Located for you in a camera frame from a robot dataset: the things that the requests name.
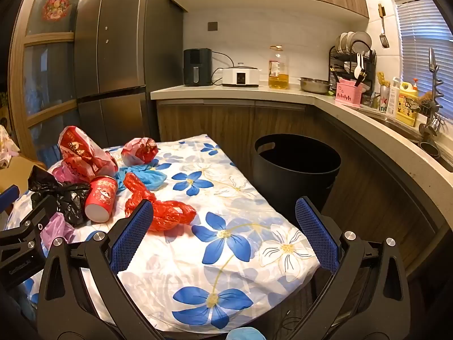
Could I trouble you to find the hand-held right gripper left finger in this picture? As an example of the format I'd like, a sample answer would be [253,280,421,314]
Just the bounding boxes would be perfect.
[37,198,167,340]

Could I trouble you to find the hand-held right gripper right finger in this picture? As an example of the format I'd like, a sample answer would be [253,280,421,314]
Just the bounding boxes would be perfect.
[283,196,413,340]

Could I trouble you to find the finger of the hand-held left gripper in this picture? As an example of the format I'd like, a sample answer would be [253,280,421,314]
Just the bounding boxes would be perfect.
[12,195,59,242]
[0,184,20,216]

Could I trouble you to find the black plastic bag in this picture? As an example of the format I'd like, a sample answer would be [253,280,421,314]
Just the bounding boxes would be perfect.
[27,166,91,226]

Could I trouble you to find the black trash bin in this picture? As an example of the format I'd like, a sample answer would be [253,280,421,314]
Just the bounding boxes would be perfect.
[252,134,342,221]

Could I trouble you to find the purple plastic bag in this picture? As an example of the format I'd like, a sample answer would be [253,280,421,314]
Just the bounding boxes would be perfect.
[40,212,76,246]

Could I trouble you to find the chair with tan cushion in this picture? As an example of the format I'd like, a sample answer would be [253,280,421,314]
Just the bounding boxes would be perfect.
[0,156,46,199]

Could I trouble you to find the red paper cup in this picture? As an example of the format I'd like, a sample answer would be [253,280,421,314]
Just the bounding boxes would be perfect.
[84,175,118,223]

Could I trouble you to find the pink plastic bag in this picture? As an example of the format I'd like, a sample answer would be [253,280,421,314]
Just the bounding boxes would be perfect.
[51,159,76,185]

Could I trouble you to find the floral cloth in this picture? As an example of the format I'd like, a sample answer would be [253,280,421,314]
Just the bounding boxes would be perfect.
[0,124,20,167]

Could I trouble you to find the blue plastic bag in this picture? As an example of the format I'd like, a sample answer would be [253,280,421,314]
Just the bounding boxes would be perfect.
[115,165,168,192]

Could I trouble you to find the large red printed plastic bag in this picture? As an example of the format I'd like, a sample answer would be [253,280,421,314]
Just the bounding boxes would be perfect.
[57,126,119,183]

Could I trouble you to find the small crumpled red printed bag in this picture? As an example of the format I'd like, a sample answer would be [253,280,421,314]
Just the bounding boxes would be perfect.
[121,137,159,165]

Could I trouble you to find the blue floral blanket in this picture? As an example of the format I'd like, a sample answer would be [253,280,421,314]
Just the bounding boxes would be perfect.
[7,134,321,334]

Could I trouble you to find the light blue cloth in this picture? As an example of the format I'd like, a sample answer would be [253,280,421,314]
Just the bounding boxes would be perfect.
[226,327,266,340]

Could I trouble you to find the stone kitchen counter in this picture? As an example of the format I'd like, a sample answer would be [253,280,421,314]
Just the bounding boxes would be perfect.
[150,83,453,241]

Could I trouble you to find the wooden framed glass door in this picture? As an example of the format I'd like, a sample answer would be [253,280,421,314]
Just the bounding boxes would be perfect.
[9,0,103,165]

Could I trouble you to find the steel sink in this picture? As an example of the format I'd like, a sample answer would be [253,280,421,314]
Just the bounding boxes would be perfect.
[359,108,453,172]

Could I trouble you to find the wooden lower cabinets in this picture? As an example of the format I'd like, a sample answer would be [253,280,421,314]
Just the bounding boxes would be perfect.
[156,99,439,277]

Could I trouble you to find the pink utensil holder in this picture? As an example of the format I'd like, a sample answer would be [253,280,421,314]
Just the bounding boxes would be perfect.
[335,80,363,107]

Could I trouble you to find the beer can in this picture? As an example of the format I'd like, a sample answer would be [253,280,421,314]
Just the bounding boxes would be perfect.
[378,86,390,113]

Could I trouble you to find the steel basin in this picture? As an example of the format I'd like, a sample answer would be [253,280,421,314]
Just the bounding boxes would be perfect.
[298,76,333,95]

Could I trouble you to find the white bottle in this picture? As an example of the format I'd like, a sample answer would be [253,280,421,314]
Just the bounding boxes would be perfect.
[386,77,401,117]

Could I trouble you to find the yellow detergent bottle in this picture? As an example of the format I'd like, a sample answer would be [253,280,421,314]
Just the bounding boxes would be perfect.
[396,80,419,127]

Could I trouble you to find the cooking oil bottle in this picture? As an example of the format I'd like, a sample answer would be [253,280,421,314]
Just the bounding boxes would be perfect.
[268,45,289,89]

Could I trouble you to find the steel refrigerator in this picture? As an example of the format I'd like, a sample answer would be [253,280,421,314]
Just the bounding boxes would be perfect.
[74,0,184,149]

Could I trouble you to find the black dish rack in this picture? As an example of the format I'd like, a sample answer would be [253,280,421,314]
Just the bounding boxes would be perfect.
[328,41,376,96]

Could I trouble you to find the white electric cooker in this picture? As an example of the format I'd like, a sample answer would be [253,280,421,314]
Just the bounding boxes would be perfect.
[222,63,260,87]

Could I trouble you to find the black air fryer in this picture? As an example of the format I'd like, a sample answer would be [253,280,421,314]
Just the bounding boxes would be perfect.
[183,48,213,86]

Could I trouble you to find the red door decoration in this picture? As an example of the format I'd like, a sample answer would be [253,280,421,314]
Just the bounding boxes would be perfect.
[42,0,71,21]

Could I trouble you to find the steel faucet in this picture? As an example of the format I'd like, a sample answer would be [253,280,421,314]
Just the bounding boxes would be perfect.
[419,48,445,137]

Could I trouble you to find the hanging metal spatula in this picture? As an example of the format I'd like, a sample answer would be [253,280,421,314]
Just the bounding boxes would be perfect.
[378,3,390,48]

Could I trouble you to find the window blinds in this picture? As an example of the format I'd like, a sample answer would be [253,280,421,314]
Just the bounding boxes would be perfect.
[384,0,453,89]

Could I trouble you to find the black power cable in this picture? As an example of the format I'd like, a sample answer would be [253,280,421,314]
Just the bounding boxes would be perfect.
[211,51,235,86]

